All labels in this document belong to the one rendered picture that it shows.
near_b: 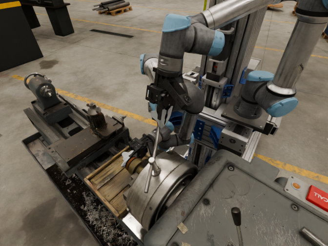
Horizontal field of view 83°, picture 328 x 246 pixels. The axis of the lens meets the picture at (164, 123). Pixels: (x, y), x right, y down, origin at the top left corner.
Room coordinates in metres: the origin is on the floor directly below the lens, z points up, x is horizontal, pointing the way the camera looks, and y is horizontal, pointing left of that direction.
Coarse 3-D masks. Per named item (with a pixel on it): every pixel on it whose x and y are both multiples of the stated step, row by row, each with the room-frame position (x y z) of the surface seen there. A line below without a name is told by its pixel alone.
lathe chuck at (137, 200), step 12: (156, 156) 0.44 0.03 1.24; (168, 156) 0.44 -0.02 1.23; (180, 156) 0.47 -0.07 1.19; (144, 168) 0.38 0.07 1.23; (168, 168) 0.38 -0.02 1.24; (144, 180) 0.34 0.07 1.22; (156, 180) 0.34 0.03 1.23; (132, 192) 0.32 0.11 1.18; (132, 204) 0.29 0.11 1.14; (144, 204) 0.28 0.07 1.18
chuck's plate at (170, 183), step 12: (180, 168) 0.38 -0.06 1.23; (192, 168) 0.43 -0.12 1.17; (168, 180) 0.33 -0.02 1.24; (180, 180) 0.36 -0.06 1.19; (156, 192) 0.30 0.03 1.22; (168, 192) 0.31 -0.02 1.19; (156, 204) 0.27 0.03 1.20; (144, 216) 0.25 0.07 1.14; (156, 216) 0.26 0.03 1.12; (144, 228) 0.24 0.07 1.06
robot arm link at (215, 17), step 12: (228, 0) 0.74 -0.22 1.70; (240, 0) 0.73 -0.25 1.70; (252, 0) 0.73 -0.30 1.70; (264, 0) 0.73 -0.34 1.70; (276, 0) 0.75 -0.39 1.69; (288, 0) 0.77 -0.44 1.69; (204, 12) 0.72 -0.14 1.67; (216, 12) 0.71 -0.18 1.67; (228, 12) 0.71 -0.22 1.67; (240, 12) 0.72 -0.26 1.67; (204, 24) 0.69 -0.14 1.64; (216, 24) 0.70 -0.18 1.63
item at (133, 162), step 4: (132, 156) 0.53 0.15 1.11; (128, 160) 0.51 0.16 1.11; (132, 160) 0.51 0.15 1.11; (136, 160) 0.50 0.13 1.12; (140, 160) 0.51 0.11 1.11; (128, 164) 0.49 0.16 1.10; (132, 164) 0.48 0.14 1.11; (136, 164) 0.48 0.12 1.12; (140, 164) 0.49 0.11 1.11; (128, 168) 0.47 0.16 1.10; (132, 168) 0.47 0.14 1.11; (136, 168) 0.47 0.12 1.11; (140, 168) 0.46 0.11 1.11; (132, 172) 0.45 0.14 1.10
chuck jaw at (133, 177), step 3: (135, 174) 0.44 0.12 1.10; (138, 174) 0.44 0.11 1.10; (132, 177) 0.42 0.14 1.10; (135, 177) 0.42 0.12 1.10; (132, 180) 0.41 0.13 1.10; (129, 183) 0.40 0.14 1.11; (132, 183) 0.40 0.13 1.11; (129, 186) 0.39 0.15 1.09; (129, 189) 0.37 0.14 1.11; (126, 192) 0.35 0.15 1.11; (123, 195) 0.34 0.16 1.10; (126, 195) 0.34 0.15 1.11; (123, 198) 0.34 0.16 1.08; (126, 198) 0.33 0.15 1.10; (129, 207) 0.30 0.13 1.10; (129, 210) 0.30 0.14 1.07
